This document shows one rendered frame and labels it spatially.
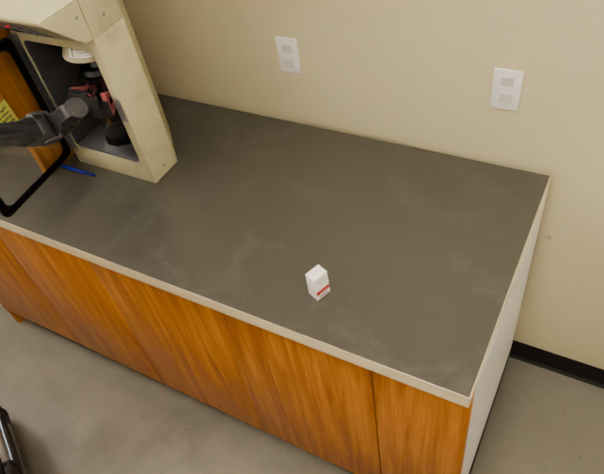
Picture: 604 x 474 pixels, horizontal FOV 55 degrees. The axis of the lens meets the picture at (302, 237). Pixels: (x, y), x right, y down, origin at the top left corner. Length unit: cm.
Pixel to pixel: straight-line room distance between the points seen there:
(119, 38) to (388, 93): 73
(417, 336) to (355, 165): 60
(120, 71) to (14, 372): 161
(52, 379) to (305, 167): 153
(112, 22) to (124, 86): 16
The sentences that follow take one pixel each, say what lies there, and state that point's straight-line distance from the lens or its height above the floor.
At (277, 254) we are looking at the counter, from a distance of 148.
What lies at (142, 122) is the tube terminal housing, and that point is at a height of 114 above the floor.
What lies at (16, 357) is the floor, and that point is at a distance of 289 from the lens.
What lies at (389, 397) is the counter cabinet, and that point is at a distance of 145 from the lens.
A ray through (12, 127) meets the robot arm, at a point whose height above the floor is 129.
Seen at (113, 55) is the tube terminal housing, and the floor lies 135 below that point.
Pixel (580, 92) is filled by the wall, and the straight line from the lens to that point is 156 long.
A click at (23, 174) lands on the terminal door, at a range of 185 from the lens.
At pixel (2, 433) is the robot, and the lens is 242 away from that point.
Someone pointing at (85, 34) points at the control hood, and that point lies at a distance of 154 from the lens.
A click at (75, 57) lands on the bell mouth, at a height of 133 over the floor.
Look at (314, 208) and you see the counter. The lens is 158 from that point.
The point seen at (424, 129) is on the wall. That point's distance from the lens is 173.
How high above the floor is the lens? 203
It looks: 47 degrees down
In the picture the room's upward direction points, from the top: 11 degrees counter-clockwise
